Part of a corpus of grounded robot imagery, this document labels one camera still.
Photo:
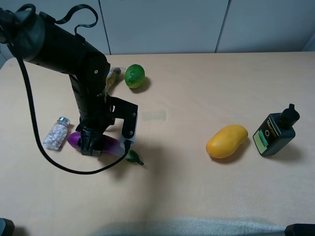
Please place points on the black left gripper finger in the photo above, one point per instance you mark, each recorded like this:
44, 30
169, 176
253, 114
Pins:
96, 144
85, 147

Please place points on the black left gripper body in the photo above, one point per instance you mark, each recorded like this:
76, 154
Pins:
95, 114

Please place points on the purple toy eggplant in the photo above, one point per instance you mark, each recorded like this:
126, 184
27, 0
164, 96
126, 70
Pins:
109, 146

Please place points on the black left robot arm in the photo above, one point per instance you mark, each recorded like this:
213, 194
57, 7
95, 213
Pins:
38, 39

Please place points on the clear pill bottle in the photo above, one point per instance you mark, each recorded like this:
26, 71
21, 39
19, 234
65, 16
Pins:
57, 134

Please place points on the clear wrapped snack packet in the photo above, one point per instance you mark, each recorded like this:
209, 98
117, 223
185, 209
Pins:
114, 76

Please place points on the green lime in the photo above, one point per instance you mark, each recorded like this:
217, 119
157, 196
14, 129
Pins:
135, 76

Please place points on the yellow mango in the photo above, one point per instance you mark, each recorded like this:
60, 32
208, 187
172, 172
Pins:
225, 142

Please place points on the dark grey shampoo bottle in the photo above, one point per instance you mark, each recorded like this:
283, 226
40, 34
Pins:
276, 131

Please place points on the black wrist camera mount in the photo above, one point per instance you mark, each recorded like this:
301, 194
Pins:
128, 113

